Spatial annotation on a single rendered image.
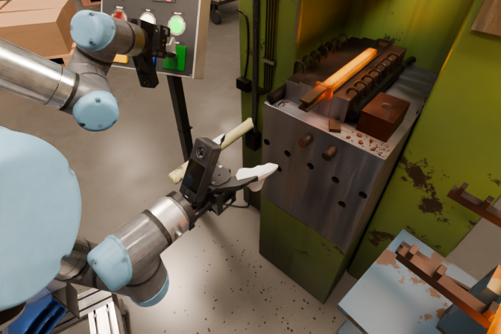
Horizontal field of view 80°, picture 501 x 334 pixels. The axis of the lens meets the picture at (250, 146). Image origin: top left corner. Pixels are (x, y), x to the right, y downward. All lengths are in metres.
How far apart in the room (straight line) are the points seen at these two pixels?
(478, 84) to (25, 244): 0.86
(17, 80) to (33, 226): 0.36
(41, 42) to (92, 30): 2.81
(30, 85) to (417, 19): 1.10
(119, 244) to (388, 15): 1.10
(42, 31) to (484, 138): 3.29
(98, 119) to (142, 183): 1.42
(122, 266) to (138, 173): 1.59
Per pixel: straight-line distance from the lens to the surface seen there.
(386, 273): 0.87
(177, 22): 1.00
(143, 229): 0.52
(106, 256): 0.51
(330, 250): 1.18
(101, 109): 0.60
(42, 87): 0.60
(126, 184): 2.03
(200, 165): 0.53
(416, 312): 0.86
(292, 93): 0.92
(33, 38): 3.49
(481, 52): 0.86
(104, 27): 0.68
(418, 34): 1.24
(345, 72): 0.93
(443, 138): 0.96
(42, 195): 0.26
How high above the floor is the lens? 1.43
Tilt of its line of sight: 42 degrees down
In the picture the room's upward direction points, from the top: straight up
